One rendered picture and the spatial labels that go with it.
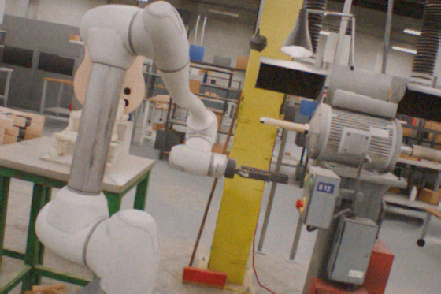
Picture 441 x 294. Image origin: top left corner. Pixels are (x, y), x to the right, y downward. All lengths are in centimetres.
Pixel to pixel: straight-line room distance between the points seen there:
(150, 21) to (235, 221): 197
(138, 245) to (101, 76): 47
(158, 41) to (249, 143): 171
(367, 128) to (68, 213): 122
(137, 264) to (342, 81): 125
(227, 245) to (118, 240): 184
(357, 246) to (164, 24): 120
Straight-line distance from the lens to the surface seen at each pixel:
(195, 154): 148
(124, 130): 196
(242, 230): 285
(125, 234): 111
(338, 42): 349
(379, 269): 197
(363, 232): 178
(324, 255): 189
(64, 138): 173
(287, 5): 276
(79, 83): 207
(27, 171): 169
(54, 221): 123
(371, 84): 197
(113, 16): 117
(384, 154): 182
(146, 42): 111
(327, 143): 174
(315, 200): 154
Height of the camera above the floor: 136
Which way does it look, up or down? 6 degrees down
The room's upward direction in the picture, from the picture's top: 11 degrees clockwise
